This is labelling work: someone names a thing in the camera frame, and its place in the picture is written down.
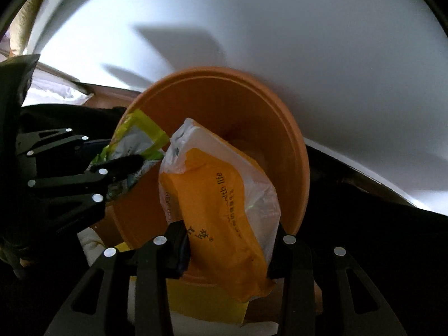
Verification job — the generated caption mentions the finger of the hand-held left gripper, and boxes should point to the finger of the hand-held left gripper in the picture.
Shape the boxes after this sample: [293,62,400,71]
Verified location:
[28,155,144,233]
[16,128,113,159]

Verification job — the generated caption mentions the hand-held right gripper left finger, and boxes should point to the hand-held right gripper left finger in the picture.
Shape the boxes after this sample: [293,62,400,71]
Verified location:
[45,220,192,336]

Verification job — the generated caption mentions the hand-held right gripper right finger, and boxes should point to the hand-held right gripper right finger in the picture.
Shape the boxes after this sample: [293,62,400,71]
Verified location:
[267,224,408,336]

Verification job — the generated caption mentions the green and yellow snack wrapper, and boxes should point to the green and yellow snack wrapper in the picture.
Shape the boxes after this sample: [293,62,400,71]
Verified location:
[89,109,171,200]

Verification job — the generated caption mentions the orange and white tissue packet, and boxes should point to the orange and white tissue packet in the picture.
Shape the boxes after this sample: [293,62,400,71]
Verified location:
[158,118,282,303]

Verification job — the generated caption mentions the orange plastic bin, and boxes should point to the orange plastic bin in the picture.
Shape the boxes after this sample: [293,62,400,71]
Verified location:
[105,66,309,289]

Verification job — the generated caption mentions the white bedding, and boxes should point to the white bedding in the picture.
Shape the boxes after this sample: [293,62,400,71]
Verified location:
[26,62,93,99]

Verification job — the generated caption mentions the yellow packet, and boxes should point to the yellow packet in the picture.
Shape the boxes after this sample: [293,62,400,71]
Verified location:
[166,277,250,325]

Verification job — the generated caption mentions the white crumpled paper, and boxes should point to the white crumpled paper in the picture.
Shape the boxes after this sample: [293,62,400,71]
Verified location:
[78,227,107,267]

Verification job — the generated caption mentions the pale curtain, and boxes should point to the pale curtain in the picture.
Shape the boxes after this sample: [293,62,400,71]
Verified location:
[9,0,41,57]

